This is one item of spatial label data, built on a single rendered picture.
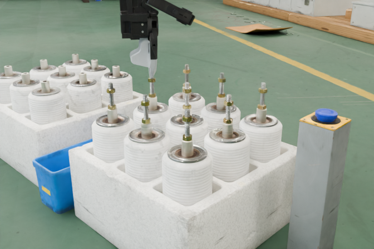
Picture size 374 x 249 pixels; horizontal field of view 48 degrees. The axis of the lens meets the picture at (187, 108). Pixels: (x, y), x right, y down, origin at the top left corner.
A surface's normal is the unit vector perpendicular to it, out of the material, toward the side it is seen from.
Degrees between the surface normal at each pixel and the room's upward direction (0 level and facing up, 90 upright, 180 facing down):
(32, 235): 0
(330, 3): 90
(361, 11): 90
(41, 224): 0
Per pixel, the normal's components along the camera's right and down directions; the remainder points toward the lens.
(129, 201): -0.71, 0.24
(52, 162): 0.72, 0.20
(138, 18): 0.18, 0.33
